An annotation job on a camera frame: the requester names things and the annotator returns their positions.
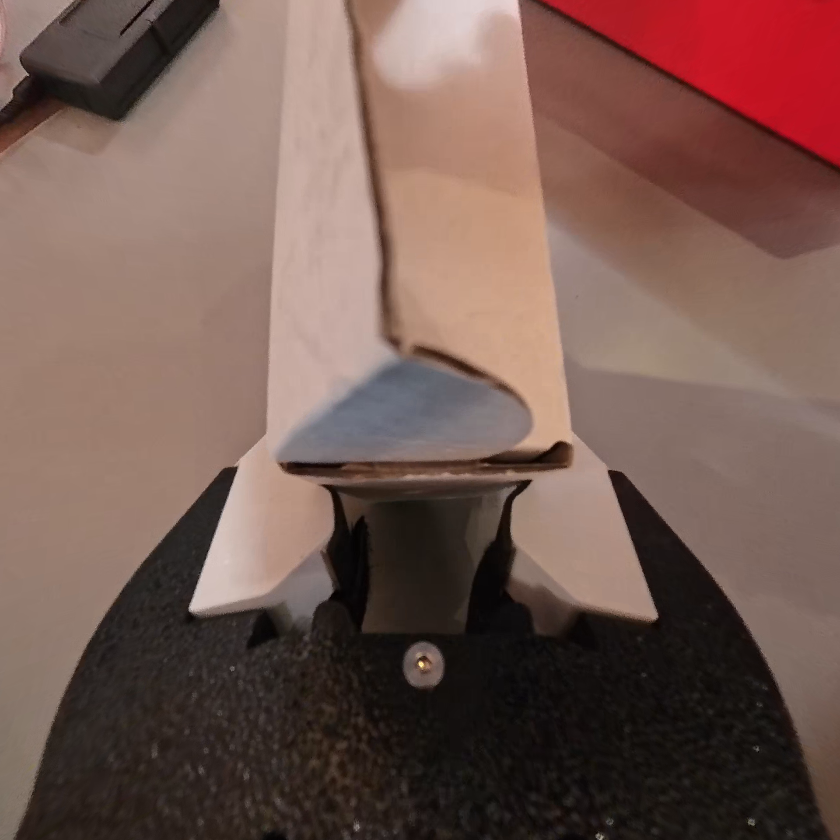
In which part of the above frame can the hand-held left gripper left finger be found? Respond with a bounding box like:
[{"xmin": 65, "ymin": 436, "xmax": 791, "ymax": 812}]
[{"xmin": 189, "ymin": 434, "xmax": 368, "ymax": 630}]

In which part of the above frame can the white cardboard box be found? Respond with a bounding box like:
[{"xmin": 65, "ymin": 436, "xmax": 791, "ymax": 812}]
[{"xmin": 266, "ymin": 0, "xmax": 577, "ymax": 490}]

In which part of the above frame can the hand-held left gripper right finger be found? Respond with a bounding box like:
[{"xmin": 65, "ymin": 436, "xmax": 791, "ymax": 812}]
[{"xmin": 469, "ymin": 449, "xmax": 659, "ymax": 635}]

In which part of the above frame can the black rectangular device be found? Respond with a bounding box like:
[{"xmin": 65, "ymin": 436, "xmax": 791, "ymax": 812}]
[{"xmin": 18, "ymin": 0, "xmax": 221, "ymax": 122}]

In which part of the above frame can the red plastic bin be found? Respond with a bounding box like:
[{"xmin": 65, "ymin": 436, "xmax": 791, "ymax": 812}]
[{"xmin": 535, "ymin": 0, "xmax": 840, "ymax": 173}]

